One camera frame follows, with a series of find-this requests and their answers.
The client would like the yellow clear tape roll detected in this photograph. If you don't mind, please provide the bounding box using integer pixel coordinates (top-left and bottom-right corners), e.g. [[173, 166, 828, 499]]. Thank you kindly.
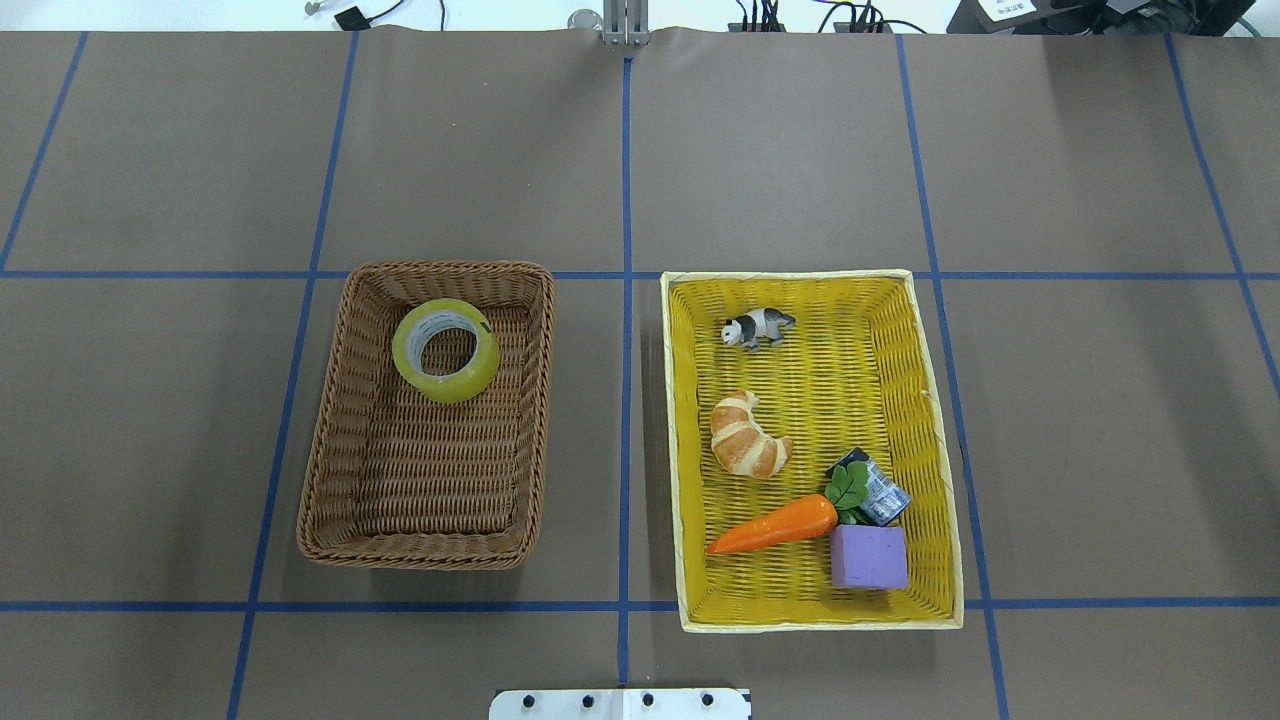
[[390, 299, 500, 404]]

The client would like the yellow woven basket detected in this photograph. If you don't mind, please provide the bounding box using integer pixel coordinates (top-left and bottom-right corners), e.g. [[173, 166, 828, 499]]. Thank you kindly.
[[660, 269, 965, 634]]

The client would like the brown wicker basket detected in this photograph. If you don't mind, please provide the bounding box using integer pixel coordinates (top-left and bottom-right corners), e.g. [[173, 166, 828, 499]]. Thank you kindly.
[[296, 260, 556, 571]]

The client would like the toy panda figure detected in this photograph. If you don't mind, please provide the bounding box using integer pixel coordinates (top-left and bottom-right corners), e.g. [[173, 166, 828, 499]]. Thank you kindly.
[[719, 307, 796, 354]]

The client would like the toy croissant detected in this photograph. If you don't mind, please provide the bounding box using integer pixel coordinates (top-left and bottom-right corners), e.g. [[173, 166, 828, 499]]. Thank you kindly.
[[709, 389, 794, 480]]

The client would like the orange toy carrot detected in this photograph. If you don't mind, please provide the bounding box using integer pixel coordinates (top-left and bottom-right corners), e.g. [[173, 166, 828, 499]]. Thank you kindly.
[[705, 460, 870, 556]]

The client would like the purple foam cube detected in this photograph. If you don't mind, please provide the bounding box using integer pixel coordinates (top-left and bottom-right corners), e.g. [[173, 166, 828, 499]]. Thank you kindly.
[[829, 525, 909, 591]]

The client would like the small black device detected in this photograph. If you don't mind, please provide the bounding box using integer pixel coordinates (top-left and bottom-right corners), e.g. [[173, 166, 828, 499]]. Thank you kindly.
[[334, 6, 372, 32]]

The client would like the aluminium frame post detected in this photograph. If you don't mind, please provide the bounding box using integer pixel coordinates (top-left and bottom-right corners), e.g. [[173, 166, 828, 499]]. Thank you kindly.
[[600, 0, 652, 46]]

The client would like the white camera mount stand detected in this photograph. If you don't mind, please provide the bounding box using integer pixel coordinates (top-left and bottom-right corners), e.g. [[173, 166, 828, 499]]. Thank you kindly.
[[488, 687, 754, 719]]

